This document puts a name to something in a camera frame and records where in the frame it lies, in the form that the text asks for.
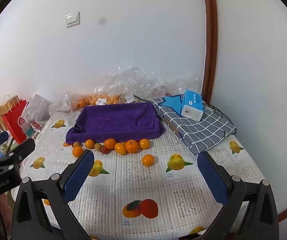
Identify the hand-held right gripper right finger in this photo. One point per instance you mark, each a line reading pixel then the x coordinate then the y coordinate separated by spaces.
pixel 212 180

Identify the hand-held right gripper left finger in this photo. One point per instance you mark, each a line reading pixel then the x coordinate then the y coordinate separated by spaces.
pixel 79 177

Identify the orange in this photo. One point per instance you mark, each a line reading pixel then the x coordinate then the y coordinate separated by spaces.
pixel 144 143
pixel 89 143
pixel 132 146
pixel 77 151
pixel 110 143
pixel 66 144
pixel 148 160
pixel 120 148

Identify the small yellow fruit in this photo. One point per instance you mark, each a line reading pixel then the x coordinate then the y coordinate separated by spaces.
pixel 76 144
pixel 98 146

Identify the small red fruit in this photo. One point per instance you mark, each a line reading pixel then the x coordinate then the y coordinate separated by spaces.
pixel 105 150

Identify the purple towel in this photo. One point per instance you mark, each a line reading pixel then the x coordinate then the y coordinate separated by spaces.
pixel 116 120

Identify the clear bag of red fruits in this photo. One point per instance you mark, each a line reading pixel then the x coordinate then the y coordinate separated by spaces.
pixel 159 90

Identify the person's left hand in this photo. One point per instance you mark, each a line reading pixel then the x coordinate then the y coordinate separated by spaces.
pixel 3 210

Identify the red paper bag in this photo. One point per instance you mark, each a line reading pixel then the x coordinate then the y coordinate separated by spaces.
pixel 14 123

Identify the printed plastic packet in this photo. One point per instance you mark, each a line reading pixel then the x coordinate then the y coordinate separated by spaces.
pixel 32 127

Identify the white plastic bag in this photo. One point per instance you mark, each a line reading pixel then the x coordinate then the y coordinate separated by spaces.
pixel 37 107

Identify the grey plaid cloth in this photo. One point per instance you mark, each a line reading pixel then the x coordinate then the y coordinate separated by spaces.
pixel 201 130

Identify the fruit print tablecloth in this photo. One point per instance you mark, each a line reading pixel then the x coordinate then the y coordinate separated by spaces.
pixel 133 180

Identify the clear plastic bag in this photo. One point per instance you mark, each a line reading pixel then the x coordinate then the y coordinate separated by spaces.
pixel 61 103

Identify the blue and white tissue pack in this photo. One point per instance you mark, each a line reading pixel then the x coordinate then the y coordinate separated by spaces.
pixel 192 105

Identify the clear bag of oranges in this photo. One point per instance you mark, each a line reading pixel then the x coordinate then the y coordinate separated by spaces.
pixel 96 100
pixel 133 82

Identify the blue paper item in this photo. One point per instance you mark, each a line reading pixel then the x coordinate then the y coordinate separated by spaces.
pixel 172 102

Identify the brown wooden door frame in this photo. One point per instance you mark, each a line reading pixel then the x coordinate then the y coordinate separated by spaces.
pixel 209 42

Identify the white light switch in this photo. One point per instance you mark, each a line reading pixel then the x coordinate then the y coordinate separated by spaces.
pixel 72 19

